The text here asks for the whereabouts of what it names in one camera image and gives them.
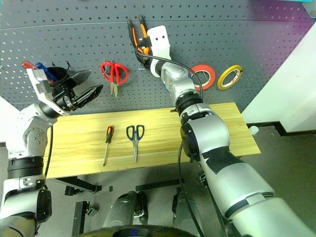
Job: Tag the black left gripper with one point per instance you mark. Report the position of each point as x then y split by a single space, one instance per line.
63 97

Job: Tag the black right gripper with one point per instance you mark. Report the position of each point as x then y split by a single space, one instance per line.
148 50

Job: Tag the orange and black pliers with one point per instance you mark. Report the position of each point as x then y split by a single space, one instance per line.
134 34

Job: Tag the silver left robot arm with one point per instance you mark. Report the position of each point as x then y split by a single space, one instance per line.
34 138

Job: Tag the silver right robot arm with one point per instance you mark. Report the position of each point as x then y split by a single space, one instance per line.
222 158

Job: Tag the black rounded robot base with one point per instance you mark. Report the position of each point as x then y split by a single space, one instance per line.
138 232

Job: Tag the black pegboard hook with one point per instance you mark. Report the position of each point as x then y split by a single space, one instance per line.
68 65

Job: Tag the black tape roll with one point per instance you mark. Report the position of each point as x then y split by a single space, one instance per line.
60 72

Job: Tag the red tape roll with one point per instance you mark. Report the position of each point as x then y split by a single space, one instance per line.
209 71

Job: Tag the grey metal pegboard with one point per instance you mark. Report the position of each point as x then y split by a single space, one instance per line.
222 37

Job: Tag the yellow tape roll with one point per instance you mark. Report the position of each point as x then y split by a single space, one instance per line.
228 76

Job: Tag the orange and black screwdriver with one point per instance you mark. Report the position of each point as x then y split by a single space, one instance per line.
108 138

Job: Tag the blue and black scissors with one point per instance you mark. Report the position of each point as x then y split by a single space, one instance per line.
135 138

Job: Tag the silver rounded robot leg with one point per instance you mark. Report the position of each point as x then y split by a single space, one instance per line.
185 212
123 209

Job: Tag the small white round object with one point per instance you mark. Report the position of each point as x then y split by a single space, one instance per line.
253 130

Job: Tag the white cabinet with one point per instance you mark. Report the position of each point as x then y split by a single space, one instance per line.
286 98

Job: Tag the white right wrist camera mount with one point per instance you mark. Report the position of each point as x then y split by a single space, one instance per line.
160 40

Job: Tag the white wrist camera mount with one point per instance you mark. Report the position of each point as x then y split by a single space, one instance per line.
42 95
160 40

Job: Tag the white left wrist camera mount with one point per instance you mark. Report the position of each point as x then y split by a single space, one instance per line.
42 95

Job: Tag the black metal table frame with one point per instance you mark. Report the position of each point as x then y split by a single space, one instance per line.
79 184

